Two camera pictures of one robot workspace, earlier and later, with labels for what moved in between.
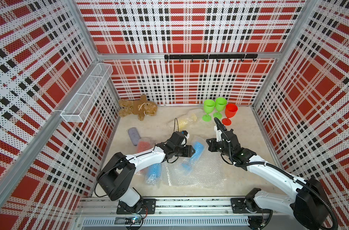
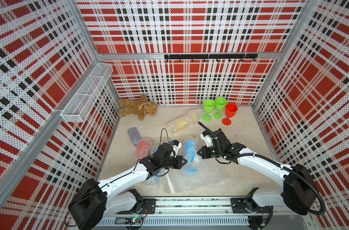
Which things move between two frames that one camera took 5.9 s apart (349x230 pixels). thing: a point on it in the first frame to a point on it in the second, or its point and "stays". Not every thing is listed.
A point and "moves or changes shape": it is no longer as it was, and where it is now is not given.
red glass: x=230 y=110 stays
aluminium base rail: x=100 y=213 stays
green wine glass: x=220 y=104 stays
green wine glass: x=209 y=106 stays
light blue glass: x=187 y=166 moves or changes shape
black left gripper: x=188 y=151 to x=178 y=165
